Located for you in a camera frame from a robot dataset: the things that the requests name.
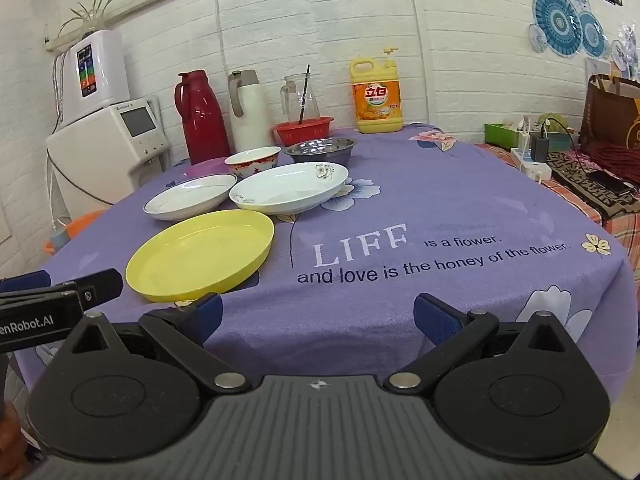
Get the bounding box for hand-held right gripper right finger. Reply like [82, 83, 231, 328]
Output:
[385, 292, 573, 393]

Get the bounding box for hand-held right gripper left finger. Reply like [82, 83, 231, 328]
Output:
[65, 292, 253, 393]

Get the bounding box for red thermos jug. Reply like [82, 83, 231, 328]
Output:
[174, 70, 231, 166]

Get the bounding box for green potted plant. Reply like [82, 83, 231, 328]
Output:
[57, 0, 129, 38]

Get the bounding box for white water purifier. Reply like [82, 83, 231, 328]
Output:
[52, 30, 131, 128]

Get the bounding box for black stirring stick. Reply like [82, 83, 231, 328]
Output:
[298, 64, 311, 126]

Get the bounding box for black phone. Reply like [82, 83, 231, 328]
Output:
[587, 170, 633, 197]

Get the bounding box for yellow detergent bottle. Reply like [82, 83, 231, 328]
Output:
[350, 48, 403, 134]

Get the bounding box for red plastic basket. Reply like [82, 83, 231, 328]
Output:
[272, 116, 335, 147]

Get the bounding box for black charger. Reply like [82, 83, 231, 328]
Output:
[530, 132, 551, 163]

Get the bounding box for medium blue fan decoration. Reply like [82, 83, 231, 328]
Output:
[577, 10, 608, 58]

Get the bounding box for green box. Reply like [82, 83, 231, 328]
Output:
[483, 121, 523, 151]

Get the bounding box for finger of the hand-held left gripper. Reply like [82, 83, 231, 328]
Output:
[54, 268, 125, 309]
[0, 270, 54, 295]

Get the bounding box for purple plastic bowl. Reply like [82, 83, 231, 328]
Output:
[185, 157, 231, 179]

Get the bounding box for white bowl with red pattern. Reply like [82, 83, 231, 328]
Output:
[224, 146, 282, 180]

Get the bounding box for brown patterned cloth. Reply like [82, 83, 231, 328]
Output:
[545, 152, 640, 221]

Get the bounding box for clear glass pitcher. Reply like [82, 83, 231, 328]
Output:
[280, 72, 321, 126]

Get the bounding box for brown paper bag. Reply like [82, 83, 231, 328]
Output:
[579, 74, 640, 151]

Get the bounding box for large white floral plate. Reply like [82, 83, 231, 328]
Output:
[229, 162, 350, 216]

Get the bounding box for small white plate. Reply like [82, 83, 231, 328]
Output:
[143, 173, 238, 222]

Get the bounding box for yellow plastic plate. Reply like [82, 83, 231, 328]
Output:
[125, 209, 276, 304]

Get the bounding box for white thermos jug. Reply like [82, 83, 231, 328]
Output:
[228, 69, 276, 153]

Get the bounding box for white power strip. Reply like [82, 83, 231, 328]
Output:
[510, 147, 553, 182]

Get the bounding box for white countertop appliance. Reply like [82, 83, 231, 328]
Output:
[46, 97, 168, 221]

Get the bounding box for stainless steel bowl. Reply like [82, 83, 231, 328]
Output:
[284, 137, 357, 166]

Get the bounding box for purple floral tablecloth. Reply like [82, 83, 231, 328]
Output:
[15, 122, 638, 396]

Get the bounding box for large blue fan decoration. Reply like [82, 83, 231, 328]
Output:
[531, 0, 583, 58]

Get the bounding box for checked tablecloth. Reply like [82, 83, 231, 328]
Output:
[475, 142, 640, 261]

